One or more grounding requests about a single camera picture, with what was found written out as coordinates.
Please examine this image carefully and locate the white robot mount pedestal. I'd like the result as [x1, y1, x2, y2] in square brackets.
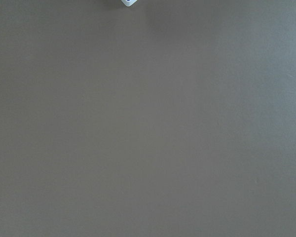
[121, 0, 137, 7]

